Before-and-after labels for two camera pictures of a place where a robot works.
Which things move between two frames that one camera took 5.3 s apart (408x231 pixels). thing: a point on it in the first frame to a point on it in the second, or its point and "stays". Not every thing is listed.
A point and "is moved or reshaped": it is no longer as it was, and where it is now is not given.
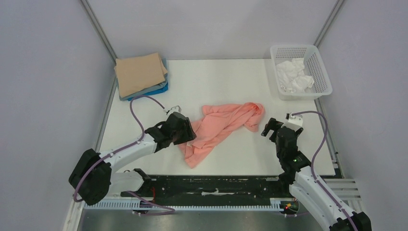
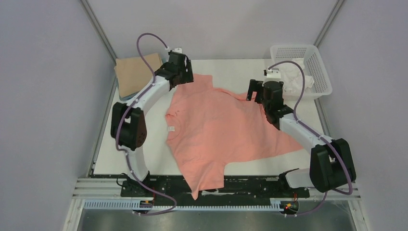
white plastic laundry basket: x=313 y=67 stays
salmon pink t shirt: x=219 y=120 is moved or reshaped
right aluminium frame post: x=328 y=22 stays
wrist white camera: x=176 y=109 to x=178 y=50
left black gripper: x=189 y=134 to x=188 y=76
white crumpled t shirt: x=291 y=76 stays
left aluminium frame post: x=100 y=30 stays
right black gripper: x=275 y=129 to x=255 y=90
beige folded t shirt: x=136 y=73 stays
